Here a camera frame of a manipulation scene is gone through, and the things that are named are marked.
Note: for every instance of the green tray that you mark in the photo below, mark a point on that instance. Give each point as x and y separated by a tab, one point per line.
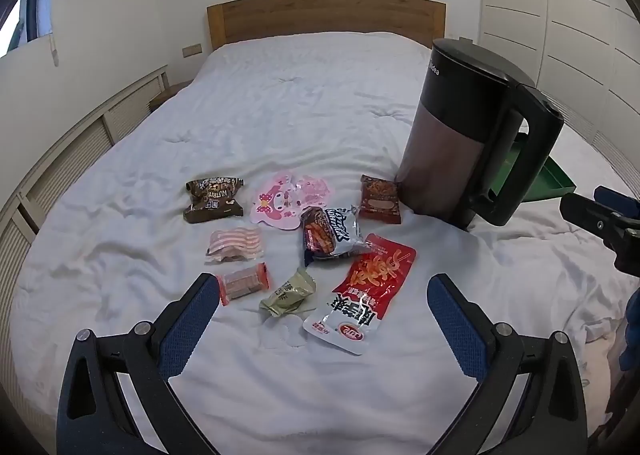
555	180

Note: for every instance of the beige wall socket plate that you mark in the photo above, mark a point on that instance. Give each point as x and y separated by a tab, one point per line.
192	51

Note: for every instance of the white wardrobe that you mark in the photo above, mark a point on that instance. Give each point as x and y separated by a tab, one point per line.
575	25

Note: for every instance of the window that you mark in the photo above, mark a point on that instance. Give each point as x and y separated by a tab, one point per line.
27	10

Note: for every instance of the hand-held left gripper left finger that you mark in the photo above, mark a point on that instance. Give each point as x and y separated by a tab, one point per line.
192	325

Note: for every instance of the person's right hand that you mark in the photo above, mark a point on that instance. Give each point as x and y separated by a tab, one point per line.
632	335

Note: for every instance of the dark brown snack packet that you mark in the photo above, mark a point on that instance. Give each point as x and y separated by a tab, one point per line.
212	200

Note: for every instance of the black and bronze electric kettle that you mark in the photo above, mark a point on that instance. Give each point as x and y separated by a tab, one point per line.
450	135

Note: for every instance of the red and white snack packet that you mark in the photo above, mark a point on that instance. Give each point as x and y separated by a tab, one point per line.
370	285

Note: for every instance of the beige slatted wall cabinet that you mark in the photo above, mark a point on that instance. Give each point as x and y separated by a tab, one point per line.
75	145

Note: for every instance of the pink striped snack packet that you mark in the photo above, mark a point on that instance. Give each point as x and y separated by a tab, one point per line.
235	244

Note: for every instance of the red-brown snack packet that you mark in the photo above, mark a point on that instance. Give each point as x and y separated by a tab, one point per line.
381	200

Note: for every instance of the pink cartoon character packet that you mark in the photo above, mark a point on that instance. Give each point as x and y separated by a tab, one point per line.
285	200

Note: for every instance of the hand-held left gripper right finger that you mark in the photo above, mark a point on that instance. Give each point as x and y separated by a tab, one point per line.
455	325

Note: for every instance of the silver and blue snack packet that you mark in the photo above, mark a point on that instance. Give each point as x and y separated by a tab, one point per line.
332	235

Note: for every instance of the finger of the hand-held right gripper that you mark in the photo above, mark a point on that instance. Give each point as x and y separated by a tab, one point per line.
617	202
592	220

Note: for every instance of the clear red-ended snack packet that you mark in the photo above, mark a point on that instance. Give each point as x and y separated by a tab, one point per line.
242	283

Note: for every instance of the olive green snack packet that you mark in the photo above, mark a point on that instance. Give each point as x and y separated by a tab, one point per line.
290	295

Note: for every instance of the wooden headboard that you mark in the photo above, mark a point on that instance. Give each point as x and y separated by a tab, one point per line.
325	17

